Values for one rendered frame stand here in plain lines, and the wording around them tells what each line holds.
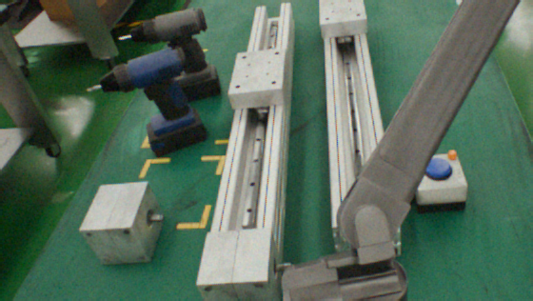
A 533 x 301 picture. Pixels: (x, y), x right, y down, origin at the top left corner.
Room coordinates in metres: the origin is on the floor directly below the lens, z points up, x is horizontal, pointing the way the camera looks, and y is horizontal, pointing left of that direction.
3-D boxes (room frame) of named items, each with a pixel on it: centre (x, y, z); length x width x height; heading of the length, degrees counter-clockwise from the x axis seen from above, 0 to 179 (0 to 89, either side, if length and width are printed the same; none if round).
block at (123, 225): (0.58, 0.31, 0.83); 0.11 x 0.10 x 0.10; 81
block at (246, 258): (0.43, 0.11, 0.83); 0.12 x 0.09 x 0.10; 82
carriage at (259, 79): (0.87, 0.06, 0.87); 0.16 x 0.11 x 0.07; 172
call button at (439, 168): (0.55, -0.22, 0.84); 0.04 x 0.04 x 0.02
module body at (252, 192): (0.87, 0.06, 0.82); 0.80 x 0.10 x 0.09; 172
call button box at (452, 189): (0.55, -0.21, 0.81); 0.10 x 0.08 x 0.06; 82
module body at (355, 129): (0.84, -0.13, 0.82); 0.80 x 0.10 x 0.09; 172
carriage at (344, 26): (1.09, -0.17, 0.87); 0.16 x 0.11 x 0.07; 172
